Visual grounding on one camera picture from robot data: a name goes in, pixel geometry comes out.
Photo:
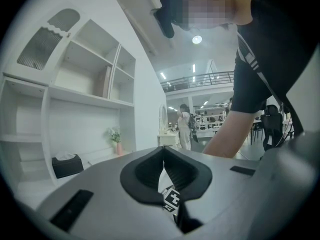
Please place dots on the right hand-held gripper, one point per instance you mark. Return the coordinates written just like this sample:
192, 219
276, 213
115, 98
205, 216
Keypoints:
170, 200

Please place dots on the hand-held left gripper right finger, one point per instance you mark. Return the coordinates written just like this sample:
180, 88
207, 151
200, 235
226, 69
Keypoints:
197, 181

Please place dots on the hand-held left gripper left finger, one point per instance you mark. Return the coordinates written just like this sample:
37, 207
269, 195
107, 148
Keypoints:
132, 181

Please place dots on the person's left forearm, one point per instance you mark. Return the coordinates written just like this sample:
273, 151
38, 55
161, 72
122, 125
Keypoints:
227, 134

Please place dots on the pink vase with flowers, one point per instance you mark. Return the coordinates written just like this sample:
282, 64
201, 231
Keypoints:
119, 147

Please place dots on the white vanity with mirror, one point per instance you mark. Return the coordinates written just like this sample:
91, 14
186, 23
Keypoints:
166, 137

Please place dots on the black tissue box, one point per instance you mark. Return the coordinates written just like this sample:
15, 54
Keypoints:
67, 167

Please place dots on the black office chair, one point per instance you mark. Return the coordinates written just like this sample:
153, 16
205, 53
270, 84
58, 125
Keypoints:
271, 126

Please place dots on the white shelf cabinet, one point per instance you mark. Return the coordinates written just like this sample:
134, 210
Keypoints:
82, 101

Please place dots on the black mezzanine railing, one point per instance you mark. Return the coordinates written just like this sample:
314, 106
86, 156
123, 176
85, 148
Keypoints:
197, 80

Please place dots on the long ceiling light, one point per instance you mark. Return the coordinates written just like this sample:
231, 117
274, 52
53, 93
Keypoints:
193, 68
163, 75

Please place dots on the round ceiling lamp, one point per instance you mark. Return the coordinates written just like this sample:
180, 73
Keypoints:
197, 39

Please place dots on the person's black shirt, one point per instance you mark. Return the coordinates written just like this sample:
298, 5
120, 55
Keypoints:
280, 59

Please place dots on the fluted glass cabinet door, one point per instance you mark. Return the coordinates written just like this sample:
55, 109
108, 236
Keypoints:
42, 44

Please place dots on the person's head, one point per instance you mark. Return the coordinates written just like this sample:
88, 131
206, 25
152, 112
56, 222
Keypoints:
210, 6

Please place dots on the black head-mounted camera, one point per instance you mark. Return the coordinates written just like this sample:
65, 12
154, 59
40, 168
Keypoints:
165, 19

